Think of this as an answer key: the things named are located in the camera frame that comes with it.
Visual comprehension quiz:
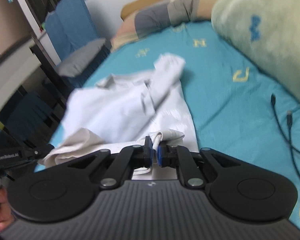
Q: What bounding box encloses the blue covered chair under table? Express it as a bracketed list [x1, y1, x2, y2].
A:
[0, 92, 64, 149]

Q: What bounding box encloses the brown cabinet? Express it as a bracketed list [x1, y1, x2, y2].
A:
[0, 0, 33, 54]

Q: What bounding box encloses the grey seat cushion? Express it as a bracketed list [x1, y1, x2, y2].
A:
[57, 38, 106, 77]

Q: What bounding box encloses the patchwork pillow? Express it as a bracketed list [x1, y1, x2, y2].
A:
[111, 0, 218, 51]

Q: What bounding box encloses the white dark-trimmed table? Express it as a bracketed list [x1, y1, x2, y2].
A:
[0, 36, 71, 111]

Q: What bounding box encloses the white t-shirt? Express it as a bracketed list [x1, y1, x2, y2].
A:
[40, 53, 198, 168]

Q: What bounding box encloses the black cable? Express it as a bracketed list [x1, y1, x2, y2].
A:
[270, 93, 300, 189]
[286, 110, 300, 160]

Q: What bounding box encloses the teal patterned bed sheet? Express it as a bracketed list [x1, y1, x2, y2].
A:
[0, 19, 300, 233]

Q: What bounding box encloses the green fleece blanket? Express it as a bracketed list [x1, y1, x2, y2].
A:
[211, 0, 300, 101]

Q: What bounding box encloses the person's left hand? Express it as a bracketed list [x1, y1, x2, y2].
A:
[0, 187, 14, 232]

